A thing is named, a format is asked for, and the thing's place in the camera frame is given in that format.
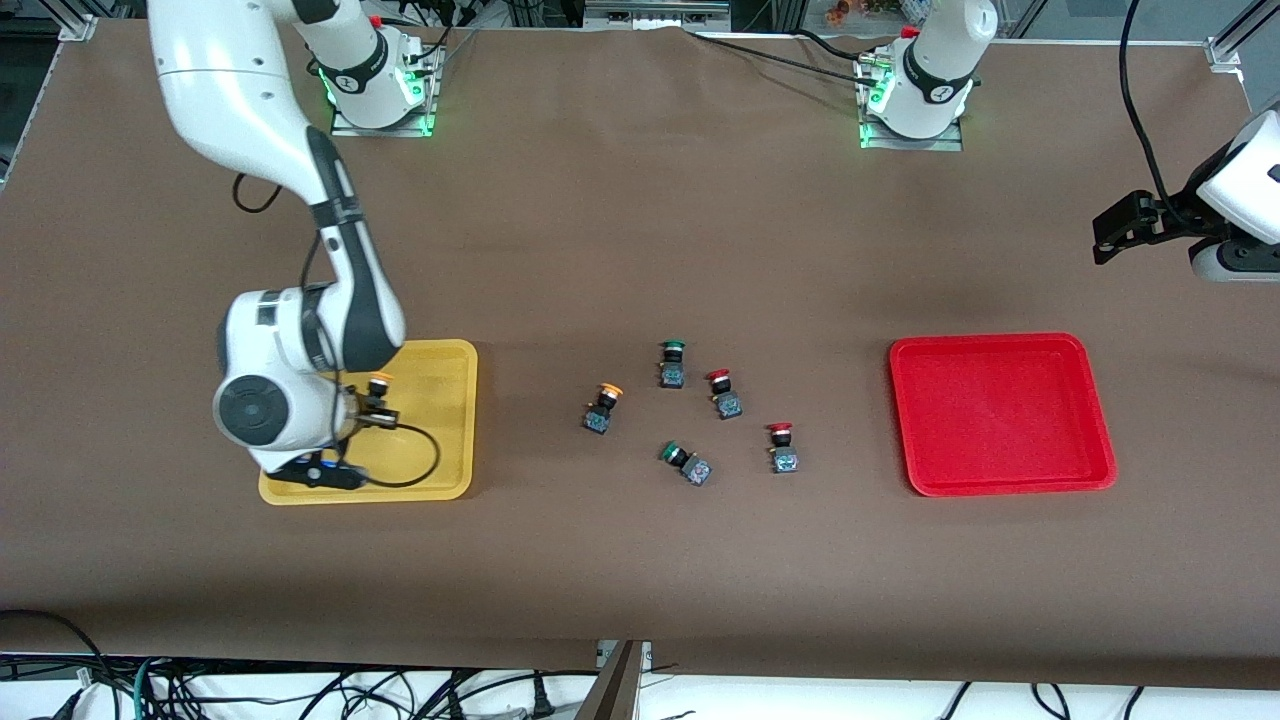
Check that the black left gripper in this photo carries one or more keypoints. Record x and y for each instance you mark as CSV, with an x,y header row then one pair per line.
x,y
1166,214

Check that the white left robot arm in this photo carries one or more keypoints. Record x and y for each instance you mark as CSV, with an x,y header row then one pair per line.
x,y
935,70

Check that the yellow plastic tray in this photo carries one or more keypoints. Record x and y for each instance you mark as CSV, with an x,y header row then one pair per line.
x,y
440,400

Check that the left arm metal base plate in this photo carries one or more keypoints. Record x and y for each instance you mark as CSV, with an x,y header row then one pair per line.
x,y
940,143

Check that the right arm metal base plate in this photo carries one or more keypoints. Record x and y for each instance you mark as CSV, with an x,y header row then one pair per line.
x,y
400,130

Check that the red cap push button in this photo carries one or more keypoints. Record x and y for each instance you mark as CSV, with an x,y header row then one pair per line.
x,y
728,405
784,460

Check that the aluminium frame profile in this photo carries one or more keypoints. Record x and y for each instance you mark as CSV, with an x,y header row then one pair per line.
x,y
1235,45
75,22

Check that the red plastic tray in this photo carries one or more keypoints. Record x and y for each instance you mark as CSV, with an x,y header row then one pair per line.
x,y
1000,415

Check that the grey metal rail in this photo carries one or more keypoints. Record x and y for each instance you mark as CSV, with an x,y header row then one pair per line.
x,y
655,12

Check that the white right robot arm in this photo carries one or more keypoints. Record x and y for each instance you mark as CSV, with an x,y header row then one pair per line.
x,y
230,90

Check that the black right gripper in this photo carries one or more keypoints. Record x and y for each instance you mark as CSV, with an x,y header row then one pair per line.
x,y
366,407

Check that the green cap push button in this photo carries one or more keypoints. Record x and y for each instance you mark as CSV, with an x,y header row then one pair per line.
x,y
697,470
671,375

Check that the brown table cover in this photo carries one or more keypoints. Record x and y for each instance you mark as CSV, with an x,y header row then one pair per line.
x,y
640,200

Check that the yellow cap push button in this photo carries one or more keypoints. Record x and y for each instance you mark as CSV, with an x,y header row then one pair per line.
x,y
380,378
598,420

